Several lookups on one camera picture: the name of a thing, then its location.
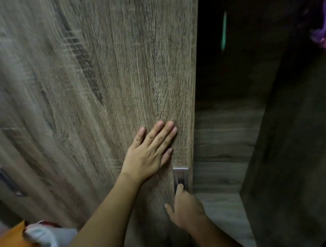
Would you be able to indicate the person's left hand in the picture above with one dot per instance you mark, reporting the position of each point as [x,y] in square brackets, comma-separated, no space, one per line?
[147,157]

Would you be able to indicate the person's right hand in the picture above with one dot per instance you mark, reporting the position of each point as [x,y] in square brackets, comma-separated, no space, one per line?
[186,210]

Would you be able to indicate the person's left middle finger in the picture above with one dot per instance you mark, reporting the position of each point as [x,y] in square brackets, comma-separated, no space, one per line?
[163,134]

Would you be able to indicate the person's left little finger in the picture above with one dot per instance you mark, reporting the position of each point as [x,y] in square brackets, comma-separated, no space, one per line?
[139,137]

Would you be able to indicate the person's left thumb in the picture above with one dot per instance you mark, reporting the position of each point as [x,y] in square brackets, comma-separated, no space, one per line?
[166,157]

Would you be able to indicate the person's right thumb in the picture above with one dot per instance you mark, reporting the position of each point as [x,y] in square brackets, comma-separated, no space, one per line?
[169,211]

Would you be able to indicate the person's left forearm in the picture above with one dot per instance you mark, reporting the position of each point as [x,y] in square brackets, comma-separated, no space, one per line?
[93,244]

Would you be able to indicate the person's right forearm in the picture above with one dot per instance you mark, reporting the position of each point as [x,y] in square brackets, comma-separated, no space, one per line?
[222,243]

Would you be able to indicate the wooden wardrobe shelves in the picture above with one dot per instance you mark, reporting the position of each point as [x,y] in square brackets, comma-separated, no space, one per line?
[225,136]

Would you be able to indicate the teal hanging item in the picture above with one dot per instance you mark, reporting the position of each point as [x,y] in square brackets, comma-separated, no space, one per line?
[224,32]

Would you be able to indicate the white cloth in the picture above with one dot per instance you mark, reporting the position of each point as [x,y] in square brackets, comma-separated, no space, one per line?
[49,239]

